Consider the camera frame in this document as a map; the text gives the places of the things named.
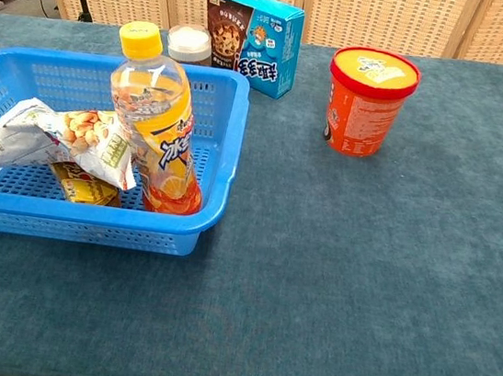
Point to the orange instant noodle cup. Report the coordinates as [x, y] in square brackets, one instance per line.
[363, 114]

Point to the blue chocolate cookie box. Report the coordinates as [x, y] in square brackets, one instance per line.
[266, 55]

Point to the orange drink bottle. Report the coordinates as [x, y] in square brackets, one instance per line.
[169, 140]

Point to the yellow snack packet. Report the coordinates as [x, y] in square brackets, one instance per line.
[84, 187]

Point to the white snack bag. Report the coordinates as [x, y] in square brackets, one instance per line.
[40, 137]

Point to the blue perforated plastic basket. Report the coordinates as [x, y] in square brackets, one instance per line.
[89, 222]

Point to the teal table cloth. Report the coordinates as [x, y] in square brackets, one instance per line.
[337, 278]

